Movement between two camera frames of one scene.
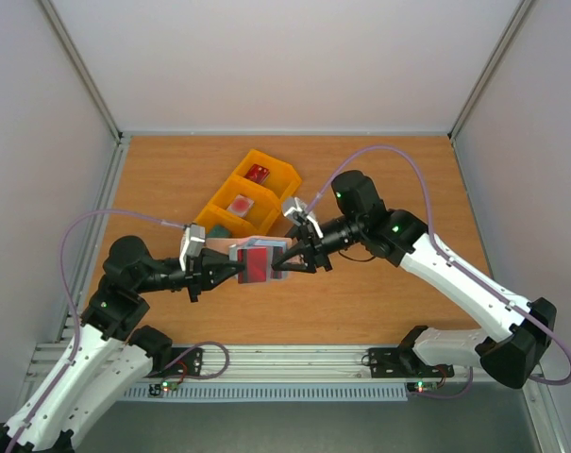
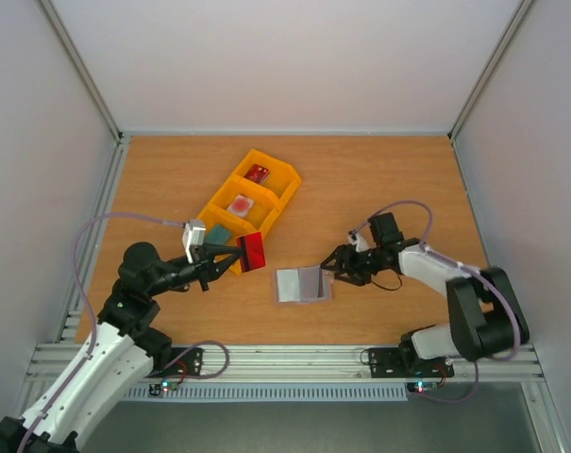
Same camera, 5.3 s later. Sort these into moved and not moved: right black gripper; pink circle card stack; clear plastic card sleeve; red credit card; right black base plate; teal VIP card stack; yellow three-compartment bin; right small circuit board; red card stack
Moved: red credit card; clear plastic card sleeve; right black gripper
Not moved: right black base plate; yellow three-compartment bin; red card stack; teal VIP card stack; pink circle card stack; right small circuit board
